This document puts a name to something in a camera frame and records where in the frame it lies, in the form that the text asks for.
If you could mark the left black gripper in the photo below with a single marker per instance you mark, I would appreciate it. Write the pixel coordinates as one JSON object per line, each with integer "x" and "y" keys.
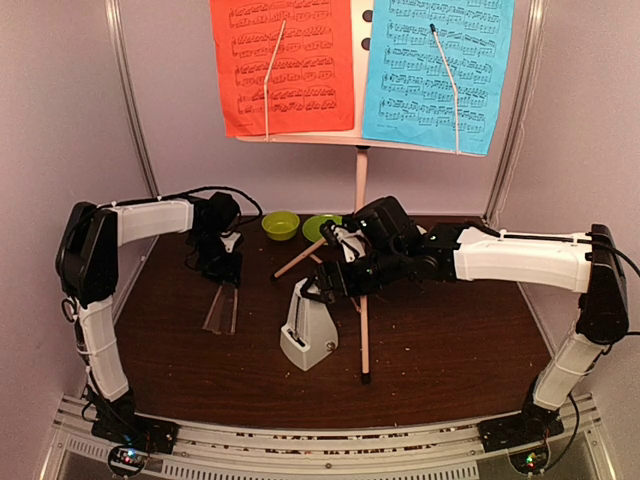
{"x": 227, "y": 273}

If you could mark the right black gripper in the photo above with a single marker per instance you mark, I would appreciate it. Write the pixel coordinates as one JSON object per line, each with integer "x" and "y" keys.
{"x": 346, "y": 289}

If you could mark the white metronome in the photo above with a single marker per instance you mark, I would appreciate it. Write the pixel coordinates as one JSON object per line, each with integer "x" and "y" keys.
{"x": 309, "y": 334}

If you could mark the clear metronome front cover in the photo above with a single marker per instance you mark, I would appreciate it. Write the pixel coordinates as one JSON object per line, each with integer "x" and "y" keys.
{"x": 221, "y": 318}

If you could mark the pink music stand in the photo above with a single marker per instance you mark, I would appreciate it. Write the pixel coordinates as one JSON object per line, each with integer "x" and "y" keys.
{"x": 361, "y": 28}

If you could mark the red sheet music page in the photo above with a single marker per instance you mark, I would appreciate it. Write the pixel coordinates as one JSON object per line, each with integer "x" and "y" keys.
{"x": 284, "y": 66}

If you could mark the blue felt sheet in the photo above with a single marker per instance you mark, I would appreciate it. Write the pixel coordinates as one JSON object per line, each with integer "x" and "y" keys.
{"x": 436, "y": 71}

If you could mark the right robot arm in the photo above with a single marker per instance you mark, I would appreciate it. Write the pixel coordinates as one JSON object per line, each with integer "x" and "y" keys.
{"x": 585, "y": 265}

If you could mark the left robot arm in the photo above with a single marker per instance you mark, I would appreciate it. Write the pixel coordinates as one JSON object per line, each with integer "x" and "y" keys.
{"x": 87, "y": 264}

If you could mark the green plate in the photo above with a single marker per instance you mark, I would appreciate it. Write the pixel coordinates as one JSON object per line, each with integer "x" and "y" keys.
{"x": 311, "y": 227}

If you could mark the small lime green bowl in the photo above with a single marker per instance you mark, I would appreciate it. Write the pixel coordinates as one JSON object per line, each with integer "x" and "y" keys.
{"x": 281, "y": 225}

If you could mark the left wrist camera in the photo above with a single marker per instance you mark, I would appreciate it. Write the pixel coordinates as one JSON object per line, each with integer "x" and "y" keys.
{"x": 213, "y": 216}

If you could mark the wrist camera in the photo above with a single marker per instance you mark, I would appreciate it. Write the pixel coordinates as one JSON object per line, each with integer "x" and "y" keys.
{"x": 382, "y": 224}
{"x": 213, "y": 216}

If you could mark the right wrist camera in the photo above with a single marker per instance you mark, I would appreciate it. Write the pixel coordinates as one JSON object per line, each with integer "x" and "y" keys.
{"x": 382, "y": 224}

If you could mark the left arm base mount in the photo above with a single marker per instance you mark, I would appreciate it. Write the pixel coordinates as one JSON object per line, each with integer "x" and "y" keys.
{"x": 133, "y": 447}

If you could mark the aluminium front rail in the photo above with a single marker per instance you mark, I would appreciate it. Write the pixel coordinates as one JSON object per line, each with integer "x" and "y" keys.
{"x": 451, "y": 450}

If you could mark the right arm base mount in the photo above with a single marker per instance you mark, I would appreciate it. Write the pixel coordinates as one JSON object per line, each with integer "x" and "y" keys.
{"x": 522, "y": 440}

